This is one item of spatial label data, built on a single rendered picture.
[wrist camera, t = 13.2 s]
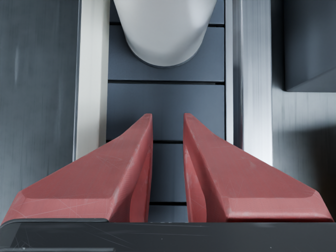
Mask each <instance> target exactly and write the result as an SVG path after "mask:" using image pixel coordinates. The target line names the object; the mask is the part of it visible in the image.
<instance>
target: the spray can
mask: <svg viewBox="0 0 336 252"><path fill-rule="evenodd" d="M113 1H114V4H115V7H116V10H117V13H118V16H119V19H120V22H121V25H122V28H123V31H124V35H125V40H126V43H127V45H128V47H129V49H130V50H131V52H132V53H133V54H134V55H135V56H136V57H137V58H138V59H139V60H140V61H142V62H143V63H145V64H147V65H149V66H152V67H155V68H160V69H170V68H175V67H178V66H180V65H183V64H185V63H186V62H188V61H189V60H190V59H192V58H193V57H194V56H195V55H196V53H197V52H198V51H199V49H200V47H201V45H202V43H203V40H204V36H205V33H206V30H207V27H208V24H209V22H210V19H211V16H212V13H213V11H214V8H215V5H216V2H217V0H113Z"/></svg>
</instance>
